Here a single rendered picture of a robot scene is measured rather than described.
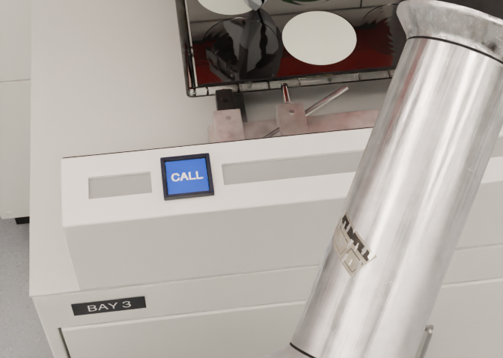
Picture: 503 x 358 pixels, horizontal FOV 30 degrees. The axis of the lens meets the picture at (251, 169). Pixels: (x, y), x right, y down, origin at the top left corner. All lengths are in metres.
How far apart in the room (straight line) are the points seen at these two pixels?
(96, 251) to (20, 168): 0.92
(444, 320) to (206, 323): 0.34
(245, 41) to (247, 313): 0.36
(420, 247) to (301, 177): 0.43
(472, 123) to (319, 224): 0.45
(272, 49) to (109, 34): 0.27
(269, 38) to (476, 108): 0.65
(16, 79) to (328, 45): 0.71
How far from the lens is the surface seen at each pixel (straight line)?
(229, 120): 1.17
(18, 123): 1.87
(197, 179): 1.05
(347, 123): 1.21
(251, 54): 1.26
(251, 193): 1.04
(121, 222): 1.03
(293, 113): 1.18
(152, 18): 1.42
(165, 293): 1.17
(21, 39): 1.70
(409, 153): 0.65
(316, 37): 1.28
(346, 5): 1.33
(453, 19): 0.66
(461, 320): 1.37
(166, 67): 1.35
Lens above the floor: 1.81
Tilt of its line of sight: 54 degrees down
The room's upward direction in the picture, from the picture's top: 1 degrees clockwise
